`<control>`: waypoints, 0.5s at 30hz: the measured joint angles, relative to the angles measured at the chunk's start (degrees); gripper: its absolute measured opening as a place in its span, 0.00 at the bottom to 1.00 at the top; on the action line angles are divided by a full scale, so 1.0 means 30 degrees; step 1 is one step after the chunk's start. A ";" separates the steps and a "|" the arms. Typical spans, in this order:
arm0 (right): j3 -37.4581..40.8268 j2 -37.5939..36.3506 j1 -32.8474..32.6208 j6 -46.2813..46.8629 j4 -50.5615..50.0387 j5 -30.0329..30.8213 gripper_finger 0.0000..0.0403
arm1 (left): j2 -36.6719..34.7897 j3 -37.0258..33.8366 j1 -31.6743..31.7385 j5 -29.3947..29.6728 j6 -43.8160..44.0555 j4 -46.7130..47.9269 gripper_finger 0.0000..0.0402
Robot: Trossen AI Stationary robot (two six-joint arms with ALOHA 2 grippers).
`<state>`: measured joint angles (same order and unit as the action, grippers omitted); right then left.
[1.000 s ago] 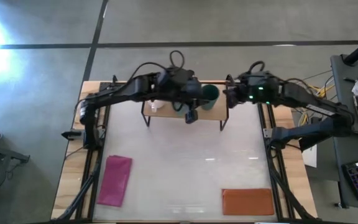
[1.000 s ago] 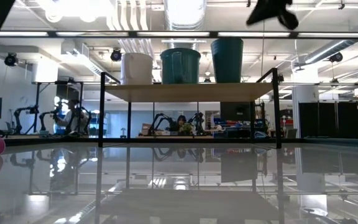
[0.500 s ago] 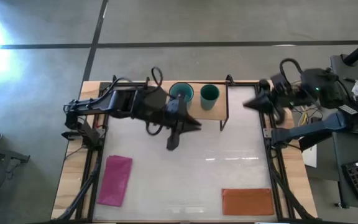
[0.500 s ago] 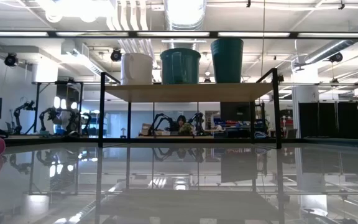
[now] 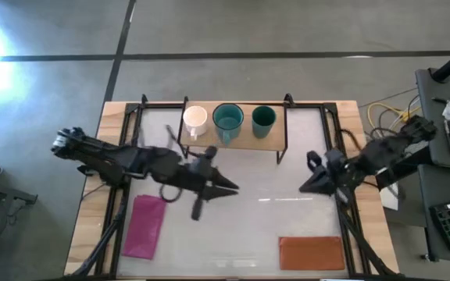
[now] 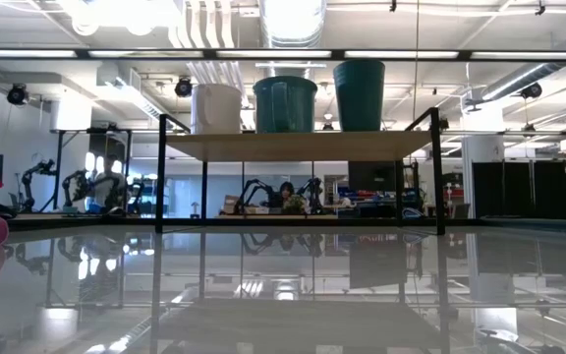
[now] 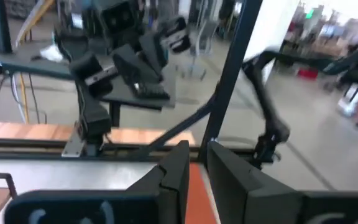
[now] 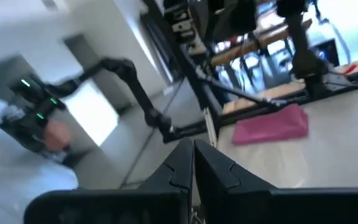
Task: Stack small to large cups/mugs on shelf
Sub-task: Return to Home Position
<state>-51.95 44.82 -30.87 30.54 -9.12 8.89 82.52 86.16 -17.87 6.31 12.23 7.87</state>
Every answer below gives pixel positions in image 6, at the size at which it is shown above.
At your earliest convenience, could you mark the black background rig frame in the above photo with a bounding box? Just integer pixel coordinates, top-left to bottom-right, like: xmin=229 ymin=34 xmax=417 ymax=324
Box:
xmin=48 ymin=126 xmax=135 ymax=215

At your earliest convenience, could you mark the white column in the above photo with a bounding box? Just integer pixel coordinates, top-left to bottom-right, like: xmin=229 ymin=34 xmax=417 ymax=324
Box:
xmin=460 ymin=104 xmax=506 ymax=220

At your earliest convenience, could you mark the black ceiling spotlight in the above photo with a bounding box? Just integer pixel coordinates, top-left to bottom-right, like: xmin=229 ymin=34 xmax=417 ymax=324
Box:
xmin=174 ymin=76 xmax=195 ymax=99
xmin=6 ymin=83 xmax=30 ymax=107
xmin=519 ymin=81 xmax=544 ymax=101

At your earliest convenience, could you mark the cardboard box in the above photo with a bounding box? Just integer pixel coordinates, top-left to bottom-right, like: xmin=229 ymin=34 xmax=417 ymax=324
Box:
xmin=220 ymin=194 xmax=241 ymax=216

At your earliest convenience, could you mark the black monitor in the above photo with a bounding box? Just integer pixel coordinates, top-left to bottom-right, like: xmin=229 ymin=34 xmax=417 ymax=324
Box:
xmin=347 ymin=160 xmax=398 ymax=194

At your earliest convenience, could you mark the wide teal mug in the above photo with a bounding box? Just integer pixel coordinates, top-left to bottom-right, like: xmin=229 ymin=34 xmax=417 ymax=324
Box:
xmin=252 ymin=75 xmax=319 ymax=135

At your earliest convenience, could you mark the small white mug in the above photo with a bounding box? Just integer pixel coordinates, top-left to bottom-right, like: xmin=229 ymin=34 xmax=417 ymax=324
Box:
xmin=190 ymin=83 xmax=244 ymax=136

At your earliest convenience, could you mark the black partition wall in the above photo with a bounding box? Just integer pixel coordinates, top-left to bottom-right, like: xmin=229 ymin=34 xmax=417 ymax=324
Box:
xmin=471 ymin=160 xmax=566 ymax=220

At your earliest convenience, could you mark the person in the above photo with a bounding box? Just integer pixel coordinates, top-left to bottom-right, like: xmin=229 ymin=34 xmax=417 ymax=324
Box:
xmin=277 ymin=181 xmax=298 ymax=208
xmin=92 ymin=153 xmax=128 ymax=211

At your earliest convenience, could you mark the green potted plant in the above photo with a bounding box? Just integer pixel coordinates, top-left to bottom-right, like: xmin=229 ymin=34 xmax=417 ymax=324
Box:
xmin=282 ymin=194 xmax=308 ymax=215

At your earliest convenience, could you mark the tall teal cup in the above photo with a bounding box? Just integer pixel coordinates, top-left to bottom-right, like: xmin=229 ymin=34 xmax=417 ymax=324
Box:
xmin=332 ymin=59 xmax=387 ymax=133

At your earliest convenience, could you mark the wooden shelf with black frame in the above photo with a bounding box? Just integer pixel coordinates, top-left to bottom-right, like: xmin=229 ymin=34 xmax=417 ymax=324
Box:
xmin=154 ymin=106 xmax=447 ymax=237

